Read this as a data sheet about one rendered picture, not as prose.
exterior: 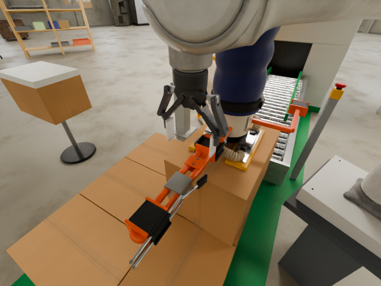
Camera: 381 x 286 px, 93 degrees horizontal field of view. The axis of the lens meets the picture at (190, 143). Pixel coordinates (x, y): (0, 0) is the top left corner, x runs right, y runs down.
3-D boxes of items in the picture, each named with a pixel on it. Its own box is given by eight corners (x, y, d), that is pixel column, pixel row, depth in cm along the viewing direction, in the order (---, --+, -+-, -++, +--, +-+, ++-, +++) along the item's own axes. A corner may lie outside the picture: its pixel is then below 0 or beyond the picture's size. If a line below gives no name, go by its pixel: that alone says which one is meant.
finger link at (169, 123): (166, 121, 49) (164, 120, 49) (169, 141, 53) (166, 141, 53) (173, 116, 51) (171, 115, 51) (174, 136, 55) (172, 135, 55)
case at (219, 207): (215, 153, 148) (220, 109, 124) (265, 173, 131) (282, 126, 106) (169, 207, 109) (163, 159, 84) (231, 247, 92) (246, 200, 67)
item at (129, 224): (149, 206, 54) (146, 196, 50) (169, 218, 51) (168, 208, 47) (127, 230, 48) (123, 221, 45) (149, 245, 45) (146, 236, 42)
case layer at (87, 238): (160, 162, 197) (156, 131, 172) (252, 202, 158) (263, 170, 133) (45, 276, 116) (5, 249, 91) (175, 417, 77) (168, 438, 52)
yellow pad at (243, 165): (246, 127, 106) (248, 120, 102) (264, 133, 102) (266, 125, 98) (224, 163, 83) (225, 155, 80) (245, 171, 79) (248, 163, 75)
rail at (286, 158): (300, 86, 301) (304, 74, 289) (304, 87, 299) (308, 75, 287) (274, 180, 144) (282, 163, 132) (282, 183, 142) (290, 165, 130)
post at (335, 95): (290, 174, 203) (333, 86, 141) (296, 176, 200) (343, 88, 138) (288, 178, 198) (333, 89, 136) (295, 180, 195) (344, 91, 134)
